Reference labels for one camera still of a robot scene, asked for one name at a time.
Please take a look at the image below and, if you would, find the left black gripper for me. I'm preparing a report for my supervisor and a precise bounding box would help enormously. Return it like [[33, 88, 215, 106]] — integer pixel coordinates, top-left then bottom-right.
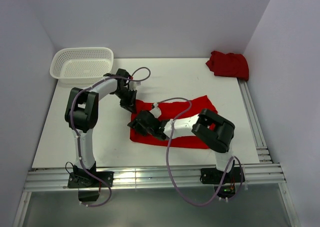
[[113, 87, 137, 114]]

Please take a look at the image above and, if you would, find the bright red t-shirt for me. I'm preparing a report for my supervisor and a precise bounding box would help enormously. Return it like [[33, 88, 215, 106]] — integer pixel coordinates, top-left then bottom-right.
[[129, 95, 218, 150]]

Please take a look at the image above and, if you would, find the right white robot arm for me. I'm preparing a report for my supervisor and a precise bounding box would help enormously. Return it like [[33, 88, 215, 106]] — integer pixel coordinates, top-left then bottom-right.
[[128, 108, 236, 182]]

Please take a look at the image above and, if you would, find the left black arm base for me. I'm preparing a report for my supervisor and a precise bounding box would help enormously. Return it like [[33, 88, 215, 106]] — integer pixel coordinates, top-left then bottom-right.
[[64, 161, 114, 207]]

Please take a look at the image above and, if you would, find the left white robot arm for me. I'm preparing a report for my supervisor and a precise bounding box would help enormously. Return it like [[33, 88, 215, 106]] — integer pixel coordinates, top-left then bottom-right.
[[64, 68, 137, 187]]

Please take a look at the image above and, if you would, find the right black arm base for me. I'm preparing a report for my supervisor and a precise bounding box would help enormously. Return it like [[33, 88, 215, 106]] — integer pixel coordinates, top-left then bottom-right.
[[199, 167, 246, 198]]

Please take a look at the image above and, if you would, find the white perforated plastic basket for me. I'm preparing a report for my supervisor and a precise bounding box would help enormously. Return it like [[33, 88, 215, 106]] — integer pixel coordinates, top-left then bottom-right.
[[49, 47, 114, 85]]

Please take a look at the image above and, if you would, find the dark red t-shirt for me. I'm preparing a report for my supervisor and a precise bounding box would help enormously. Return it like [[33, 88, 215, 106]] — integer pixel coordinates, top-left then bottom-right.
[[205, 50, 250, 81]]

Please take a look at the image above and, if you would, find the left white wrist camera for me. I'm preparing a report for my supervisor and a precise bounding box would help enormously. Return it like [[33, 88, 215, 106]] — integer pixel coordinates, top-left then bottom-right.
[[129, 81, 141, 91]]

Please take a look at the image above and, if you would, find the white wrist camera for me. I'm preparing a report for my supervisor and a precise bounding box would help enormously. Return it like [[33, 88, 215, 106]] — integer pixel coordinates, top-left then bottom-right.
[[150, 102, 162, 119], [129, 81, 141, 91]]

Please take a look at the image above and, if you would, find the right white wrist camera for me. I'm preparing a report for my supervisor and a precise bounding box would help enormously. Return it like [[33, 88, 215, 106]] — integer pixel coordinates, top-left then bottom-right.
[[150, 102, 162, 119]]

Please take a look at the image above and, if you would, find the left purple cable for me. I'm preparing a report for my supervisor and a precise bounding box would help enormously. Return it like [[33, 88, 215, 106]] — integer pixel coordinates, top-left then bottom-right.
[[71, 66, 152, 208]]

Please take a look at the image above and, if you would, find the front aluminium rail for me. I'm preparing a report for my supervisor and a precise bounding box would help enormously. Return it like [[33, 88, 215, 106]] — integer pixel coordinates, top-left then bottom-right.
[[22, 163, 287, 192]]

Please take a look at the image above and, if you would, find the aluminium rail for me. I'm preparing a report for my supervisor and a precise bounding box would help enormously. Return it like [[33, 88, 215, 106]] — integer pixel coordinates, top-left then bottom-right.
[[22, 163, 287, 192], [238, 80, 273, 164]]

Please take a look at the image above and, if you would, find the right side aluminium rail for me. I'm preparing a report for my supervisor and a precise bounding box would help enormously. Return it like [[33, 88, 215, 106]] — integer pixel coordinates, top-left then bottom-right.
[[238, 80, 273, 164]]

